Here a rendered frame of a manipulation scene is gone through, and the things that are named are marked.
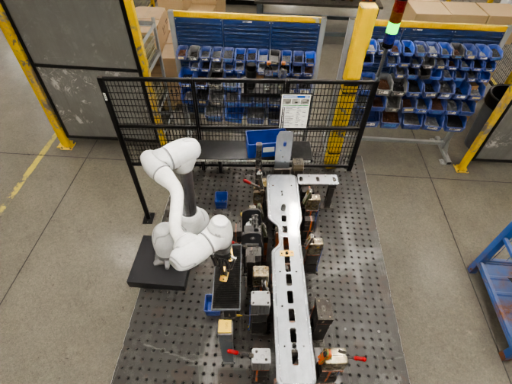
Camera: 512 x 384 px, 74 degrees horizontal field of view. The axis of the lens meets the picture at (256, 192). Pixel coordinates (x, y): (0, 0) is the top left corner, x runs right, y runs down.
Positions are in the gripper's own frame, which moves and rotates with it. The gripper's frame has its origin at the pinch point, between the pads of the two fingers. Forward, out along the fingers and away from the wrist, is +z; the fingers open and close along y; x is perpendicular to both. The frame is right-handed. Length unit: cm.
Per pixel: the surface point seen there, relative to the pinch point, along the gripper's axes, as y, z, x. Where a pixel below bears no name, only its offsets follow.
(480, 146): 223, 85, 246
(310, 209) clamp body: 42, 26, 70
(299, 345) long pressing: 43, 20, -22
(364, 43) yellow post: 59, -59, 141
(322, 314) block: 53, 17, -6
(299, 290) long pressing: 39.9, 20.1, 6.4
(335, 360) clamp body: 59, 14, -28
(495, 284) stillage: 205, 104, 86
